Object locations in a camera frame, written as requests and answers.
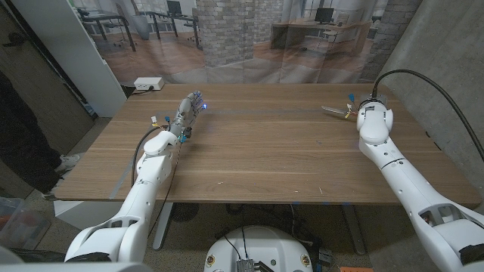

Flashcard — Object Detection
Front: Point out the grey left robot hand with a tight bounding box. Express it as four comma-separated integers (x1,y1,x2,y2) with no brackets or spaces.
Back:
168,90,208,144

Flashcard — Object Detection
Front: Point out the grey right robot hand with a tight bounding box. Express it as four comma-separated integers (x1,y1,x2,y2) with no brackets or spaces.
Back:
349,93,389,115

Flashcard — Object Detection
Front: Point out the white power box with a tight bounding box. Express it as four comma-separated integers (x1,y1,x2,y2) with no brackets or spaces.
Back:
133,76,165,91

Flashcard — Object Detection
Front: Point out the printed office backdrop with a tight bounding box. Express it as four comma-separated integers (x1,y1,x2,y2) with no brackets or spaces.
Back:
70,0,424,85

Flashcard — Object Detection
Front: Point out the black round fan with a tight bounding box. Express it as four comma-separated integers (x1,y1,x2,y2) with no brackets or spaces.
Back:
169,202,200,223

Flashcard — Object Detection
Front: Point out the white table leg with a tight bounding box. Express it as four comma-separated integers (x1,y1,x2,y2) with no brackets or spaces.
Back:
340,203,367,256
152,202,175,252

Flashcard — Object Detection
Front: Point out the white upright panel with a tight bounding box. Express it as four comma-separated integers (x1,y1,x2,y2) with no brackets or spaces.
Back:
11,0,128,118

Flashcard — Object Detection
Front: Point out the white box under table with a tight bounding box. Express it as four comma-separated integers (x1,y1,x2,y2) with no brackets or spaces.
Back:
52,199,132,233

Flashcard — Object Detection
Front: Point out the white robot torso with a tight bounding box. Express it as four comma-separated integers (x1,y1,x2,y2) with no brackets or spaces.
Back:
203,225,314,272

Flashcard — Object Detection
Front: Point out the person in dark clothes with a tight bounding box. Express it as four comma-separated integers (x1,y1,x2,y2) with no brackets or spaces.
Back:
0,77,82,201

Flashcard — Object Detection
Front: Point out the clear plastic storage bin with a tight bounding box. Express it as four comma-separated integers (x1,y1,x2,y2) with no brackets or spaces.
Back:
0,196,52,250

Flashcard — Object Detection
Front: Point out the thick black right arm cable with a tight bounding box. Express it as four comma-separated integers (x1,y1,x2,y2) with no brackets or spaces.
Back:
371,69,484,162

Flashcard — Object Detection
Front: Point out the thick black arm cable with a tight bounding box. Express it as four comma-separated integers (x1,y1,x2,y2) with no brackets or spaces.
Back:
131,126,164,187
371,69,484,162

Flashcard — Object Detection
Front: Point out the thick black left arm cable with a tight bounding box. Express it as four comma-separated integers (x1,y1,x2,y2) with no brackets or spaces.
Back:
131,126,164,187

